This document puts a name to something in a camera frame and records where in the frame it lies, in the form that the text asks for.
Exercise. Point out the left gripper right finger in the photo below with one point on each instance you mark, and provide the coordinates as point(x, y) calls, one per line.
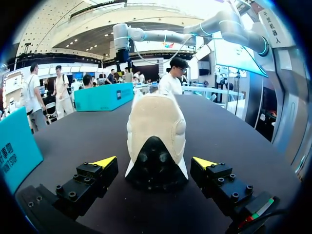
point(219, 187)

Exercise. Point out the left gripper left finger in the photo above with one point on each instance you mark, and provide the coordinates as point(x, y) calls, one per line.
point(83, 187)

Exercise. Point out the white shoe with black sole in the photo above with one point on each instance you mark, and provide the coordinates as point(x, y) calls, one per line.
point(156, 126)

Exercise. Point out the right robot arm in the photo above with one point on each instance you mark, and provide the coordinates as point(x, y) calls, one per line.
point(170, 35)

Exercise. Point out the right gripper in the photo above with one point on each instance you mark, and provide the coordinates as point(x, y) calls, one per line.
point(122, 55)

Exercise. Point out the teal box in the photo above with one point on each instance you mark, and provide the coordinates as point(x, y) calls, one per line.
point(102, 97)
point(14, 148)

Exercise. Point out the person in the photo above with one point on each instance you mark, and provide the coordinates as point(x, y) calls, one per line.
point(35, 97)
point(110, 77)
point(170, 83)
point(87, 81)
point(62, 92)
point(128, 76)

